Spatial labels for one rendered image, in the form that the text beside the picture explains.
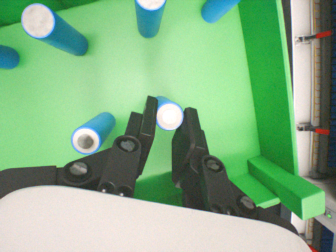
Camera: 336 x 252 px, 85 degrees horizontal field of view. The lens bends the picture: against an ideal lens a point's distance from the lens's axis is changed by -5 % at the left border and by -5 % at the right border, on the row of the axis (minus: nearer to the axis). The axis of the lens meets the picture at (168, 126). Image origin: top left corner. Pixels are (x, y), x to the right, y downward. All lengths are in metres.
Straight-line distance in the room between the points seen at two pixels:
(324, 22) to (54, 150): 0.71
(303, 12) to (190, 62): 0.58
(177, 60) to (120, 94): 0.06
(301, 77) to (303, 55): 0.06
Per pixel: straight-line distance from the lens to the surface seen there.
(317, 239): 0.96
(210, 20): 0.19
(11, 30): 0.22
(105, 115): 0.17
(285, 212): 1.00
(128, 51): 0.18
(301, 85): 0.72
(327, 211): 0.74
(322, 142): 0.76
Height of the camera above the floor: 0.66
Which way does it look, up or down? 76 degrees down
